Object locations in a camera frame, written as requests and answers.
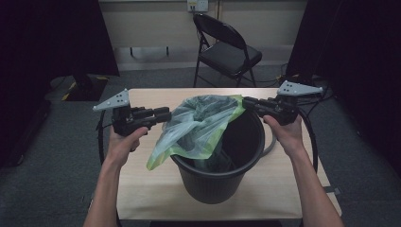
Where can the person's left hand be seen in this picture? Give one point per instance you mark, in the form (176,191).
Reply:
(123,148)

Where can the green printed plastic garbage bag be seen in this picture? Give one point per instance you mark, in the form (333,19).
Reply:
(195,126)

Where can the white wall socket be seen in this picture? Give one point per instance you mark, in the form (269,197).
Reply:
(197,5)

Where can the dark plastic trash bin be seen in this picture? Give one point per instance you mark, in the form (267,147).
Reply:
(214,186)

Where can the black folding chair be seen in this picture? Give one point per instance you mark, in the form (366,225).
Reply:
(230,56)

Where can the dark curtain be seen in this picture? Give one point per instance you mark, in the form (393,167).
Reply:
(356,47)
(47,47)

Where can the black stand base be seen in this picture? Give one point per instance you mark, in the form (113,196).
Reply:
(86,90)

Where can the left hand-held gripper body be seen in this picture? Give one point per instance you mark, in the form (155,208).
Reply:
(124,121)

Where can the yellow black floor tape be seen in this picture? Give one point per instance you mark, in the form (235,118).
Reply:
(68,91)

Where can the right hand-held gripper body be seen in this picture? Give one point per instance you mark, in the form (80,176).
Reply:
(283,108)

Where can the person's right hand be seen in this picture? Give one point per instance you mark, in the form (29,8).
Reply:
(287,135)

